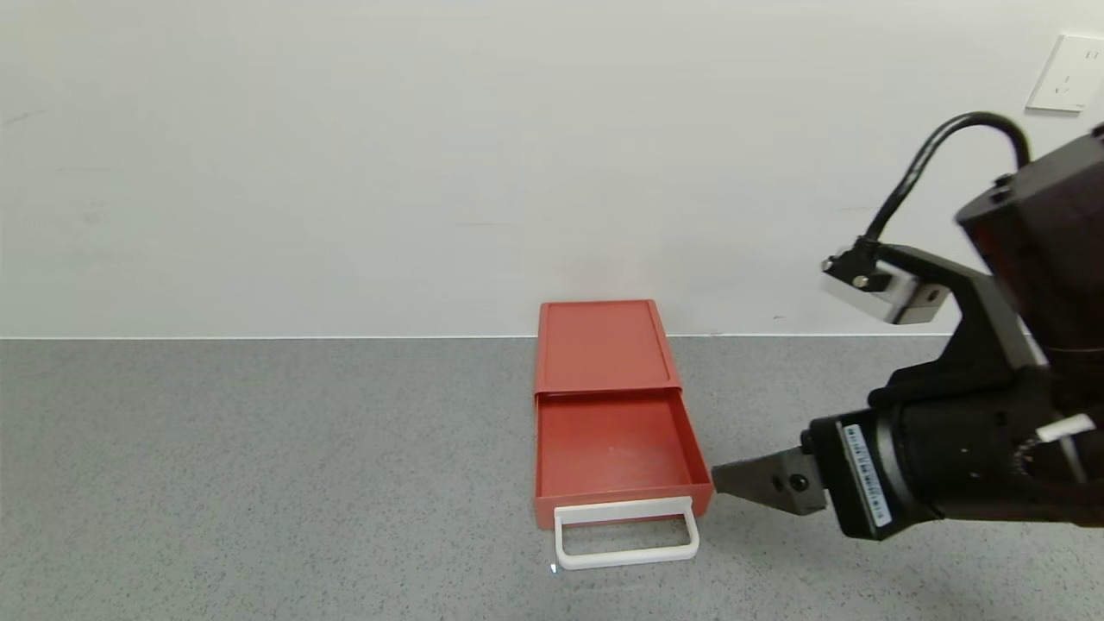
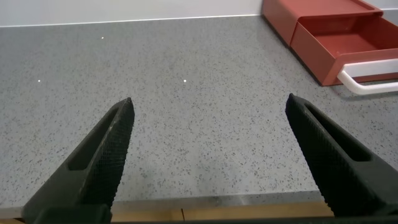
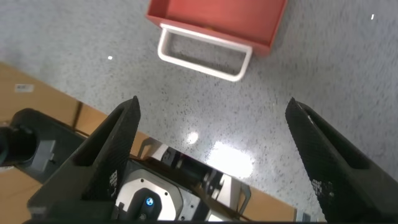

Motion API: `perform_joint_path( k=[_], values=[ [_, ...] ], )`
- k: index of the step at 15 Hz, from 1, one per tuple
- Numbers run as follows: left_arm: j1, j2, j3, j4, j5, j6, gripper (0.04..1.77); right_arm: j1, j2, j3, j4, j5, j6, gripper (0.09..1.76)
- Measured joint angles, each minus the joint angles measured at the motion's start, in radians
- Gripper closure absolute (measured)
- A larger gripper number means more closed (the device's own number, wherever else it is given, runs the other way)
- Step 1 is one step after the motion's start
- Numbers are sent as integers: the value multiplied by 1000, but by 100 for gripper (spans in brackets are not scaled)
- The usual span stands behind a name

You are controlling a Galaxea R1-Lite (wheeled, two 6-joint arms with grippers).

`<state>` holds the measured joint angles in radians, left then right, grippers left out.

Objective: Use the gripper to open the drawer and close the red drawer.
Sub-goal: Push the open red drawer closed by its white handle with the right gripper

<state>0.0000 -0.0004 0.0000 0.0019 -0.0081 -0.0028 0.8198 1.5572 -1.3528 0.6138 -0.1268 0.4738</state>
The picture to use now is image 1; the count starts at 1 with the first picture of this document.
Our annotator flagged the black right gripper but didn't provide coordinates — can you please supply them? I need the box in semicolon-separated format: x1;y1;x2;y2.
711;381;1044;542

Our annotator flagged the red drawer with white handle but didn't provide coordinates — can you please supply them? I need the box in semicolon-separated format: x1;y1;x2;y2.
533;388;716;572

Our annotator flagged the red drawer case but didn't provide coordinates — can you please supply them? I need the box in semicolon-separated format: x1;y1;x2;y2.
533;299;684;399

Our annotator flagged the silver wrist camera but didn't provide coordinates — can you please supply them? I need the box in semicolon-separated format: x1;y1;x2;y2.
821;248;950;327

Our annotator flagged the black camera cable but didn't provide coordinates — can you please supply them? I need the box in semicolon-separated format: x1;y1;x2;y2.
861;110;1033;248

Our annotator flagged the white wall socket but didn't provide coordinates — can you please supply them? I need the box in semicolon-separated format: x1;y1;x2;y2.
1026;33;1104;113

